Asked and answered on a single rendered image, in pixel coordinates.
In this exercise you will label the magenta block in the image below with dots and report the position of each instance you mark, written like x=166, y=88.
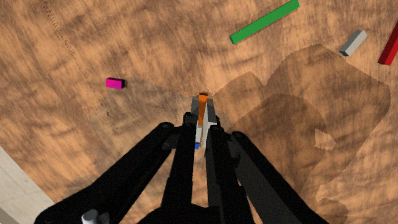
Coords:
x=115, y=83

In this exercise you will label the orange rod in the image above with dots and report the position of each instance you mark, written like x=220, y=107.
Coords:
x=202, y=105

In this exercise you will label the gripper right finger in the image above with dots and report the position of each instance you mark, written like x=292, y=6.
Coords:
x=274, y=200

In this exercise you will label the grey rod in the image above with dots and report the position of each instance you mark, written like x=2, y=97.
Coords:
x=198, y=134
x=353, y=42

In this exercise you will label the green rod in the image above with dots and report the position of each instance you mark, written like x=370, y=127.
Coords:
x=264, y=21

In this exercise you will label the red rod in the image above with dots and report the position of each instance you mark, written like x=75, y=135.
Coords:
x=391, y=48

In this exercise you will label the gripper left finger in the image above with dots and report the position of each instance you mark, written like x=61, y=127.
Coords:
x=108, y=199

